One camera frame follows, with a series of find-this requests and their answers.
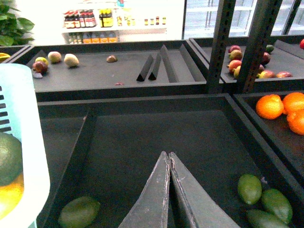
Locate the glass refrigerator doors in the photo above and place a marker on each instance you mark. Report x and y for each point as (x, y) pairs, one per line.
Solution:
(200, 18)

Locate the black triangular divider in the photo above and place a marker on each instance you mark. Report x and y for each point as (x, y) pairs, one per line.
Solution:
(154, 73)
(145, 69)

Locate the black far fruit tray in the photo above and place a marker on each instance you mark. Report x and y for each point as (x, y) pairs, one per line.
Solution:
(286, 61)

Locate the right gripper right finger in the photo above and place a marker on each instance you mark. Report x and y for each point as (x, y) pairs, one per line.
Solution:
(192, 206)

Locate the green avocado far tray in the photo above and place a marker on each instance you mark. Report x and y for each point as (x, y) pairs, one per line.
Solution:
(270, 49)

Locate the orange fruit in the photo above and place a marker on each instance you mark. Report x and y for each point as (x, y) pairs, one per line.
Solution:
(293, 102)
(295, 121)
(270, 107)

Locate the yellow mango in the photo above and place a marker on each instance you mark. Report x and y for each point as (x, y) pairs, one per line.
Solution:
(10, 195)

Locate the white grocery shelf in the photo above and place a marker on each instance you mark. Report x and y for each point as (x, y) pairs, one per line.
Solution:
(110, 21)

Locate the teal plastic basket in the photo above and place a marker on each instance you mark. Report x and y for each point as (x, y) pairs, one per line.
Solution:
(19, 116)

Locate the green potted plant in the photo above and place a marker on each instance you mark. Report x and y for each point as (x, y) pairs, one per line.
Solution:
(14, 29)

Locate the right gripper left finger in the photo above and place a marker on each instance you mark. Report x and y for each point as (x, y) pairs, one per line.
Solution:
(151, 208)

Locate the red apple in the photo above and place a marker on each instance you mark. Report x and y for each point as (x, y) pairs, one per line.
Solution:
(301, 45)

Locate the black metal post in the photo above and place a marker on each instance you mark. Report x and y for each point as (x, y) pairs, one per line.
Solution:
(262, 24)
(219, 44)

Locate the star fruit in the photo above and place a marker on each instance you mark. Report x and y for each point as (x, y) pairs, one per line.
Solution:
(4, 56)

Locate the pale round fruit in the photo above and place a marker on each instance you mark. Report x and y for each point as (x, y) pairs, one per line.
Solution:
(54, 57)
(71, 60)

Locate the green avocado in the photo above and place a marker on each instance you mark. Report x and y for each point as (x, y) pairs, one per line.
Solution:
(277, 204)
(249, 189)
(79, 213)
(11, 163)
(261, 219)

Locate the black far left tray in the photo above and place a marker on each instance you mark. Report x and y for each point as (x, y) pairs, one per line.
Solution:
(110, 70)

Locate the black avocado tray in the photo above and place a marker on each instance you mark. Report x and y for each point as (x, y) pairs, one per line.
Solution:
(108, 148)

